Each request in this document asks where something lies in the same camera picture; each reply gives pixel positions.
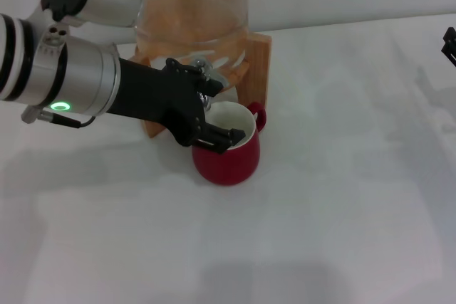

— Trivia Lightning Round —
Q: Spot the clear glass dispenser jar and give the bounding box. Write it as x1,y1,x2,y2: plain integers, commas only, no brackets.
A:
134,0,250,80

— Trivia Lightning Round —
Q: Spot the red ceramic cup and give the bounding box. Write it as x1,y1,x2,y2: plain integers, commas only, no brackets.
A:
191,101,267,187

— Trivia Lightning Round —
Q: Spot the wooden dispenser stand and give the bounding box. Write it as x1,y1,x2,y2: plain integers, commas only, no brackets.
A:
128,31,272,140

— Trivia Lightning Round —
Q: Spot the chrome faucet with lever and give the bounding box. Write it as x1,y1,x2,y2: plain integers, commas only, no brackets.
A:
188,57,229,111

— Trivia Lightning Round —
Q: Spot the thin black left wrist cable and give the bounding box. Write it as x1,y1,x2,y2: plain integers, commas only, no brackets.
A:
21,106,97,129

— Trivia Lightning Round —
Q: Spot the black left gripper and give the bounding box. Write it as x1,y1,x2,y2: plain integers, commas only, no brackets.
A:
105,57,246,155

